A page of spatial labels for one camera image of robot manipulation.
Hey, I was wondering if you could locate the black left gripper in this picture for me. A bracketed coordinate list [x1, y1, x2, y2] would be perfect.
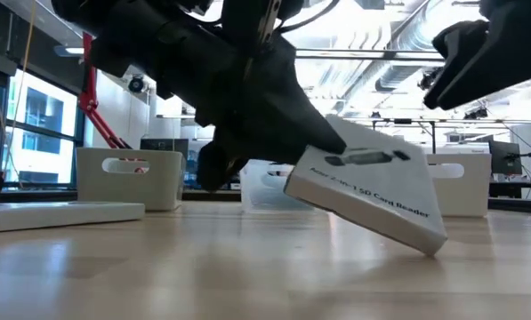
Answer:
[193, 0, 347, 192]

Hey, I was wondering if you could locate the white card reader box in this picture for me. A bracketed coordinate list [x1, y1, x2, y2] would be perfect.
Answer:
[284, 114, 448, 258]
[0, 201, 146, 234]

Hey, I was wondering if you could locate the clear plastic bin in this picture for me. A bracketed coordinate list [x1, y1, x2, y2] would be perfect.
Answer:
[240, 159, 315, 212]

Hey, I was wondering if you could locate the grey plastic bin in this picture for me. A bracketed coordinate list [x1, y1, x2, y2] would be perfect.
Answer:
[76, 148, 186, 212]

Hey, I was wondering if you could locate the white plastic bin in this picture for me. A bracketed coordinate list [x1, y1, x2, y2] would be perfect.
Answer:
[427, 153, 492, 218]

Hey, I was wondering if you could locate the black ceiling spotlight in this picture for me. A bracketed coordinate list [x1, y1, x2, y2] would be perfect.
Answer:
[418, 66, 439, 90]

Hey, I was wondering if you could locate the black computer monitor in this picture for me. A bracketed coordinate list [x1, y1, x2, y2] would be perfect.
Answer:
[488, 140, 524, 176]
[139, 138, 189, 155]

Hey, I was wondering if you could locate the red desk lamp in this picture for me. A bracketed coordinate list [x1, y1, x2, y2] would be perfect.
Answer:
[78, 31, 150, 174]

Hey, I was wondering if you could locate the black metal frame stand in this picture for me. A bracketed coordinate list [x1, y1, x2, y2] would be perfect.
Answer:
[371, 117, 438, 155]

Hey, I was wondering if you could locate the black hanging round camera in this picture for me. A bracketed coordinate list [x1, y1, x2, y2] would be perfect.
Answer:
[127, 75, 145, 94]

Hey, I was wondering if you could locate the black aluminium table frame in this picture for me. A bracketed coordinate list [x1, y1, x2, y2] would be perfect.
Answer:
[0, 189, 531, 211]

